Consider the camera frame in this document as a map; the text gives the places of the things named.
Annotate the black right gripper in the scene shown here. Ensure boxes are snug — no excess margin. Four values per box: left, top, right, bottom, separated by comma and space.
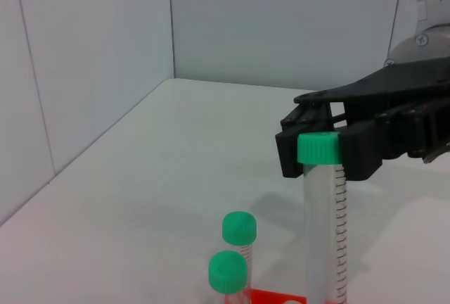
293, 56, 450, 182

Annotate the orange test tube rack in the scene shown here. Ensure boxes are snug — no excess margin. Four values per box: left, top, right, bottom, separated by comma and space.
250, 287, 307, 304

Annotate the clear tube with green cap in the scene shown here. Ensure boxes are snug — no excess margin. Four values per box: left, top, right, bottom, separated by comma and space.
207, 250, 251, 304
297, 132, 349, 304
221, 210, 258, 284

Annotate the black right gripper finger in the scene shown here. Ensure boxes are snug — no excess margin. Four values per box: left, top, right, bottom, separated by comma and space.
274, 101, 334, 179

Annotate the right arm cable with plugs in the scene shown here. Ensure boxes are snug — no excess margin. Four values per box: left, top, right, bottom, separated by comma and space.
422, 141, 450, 165

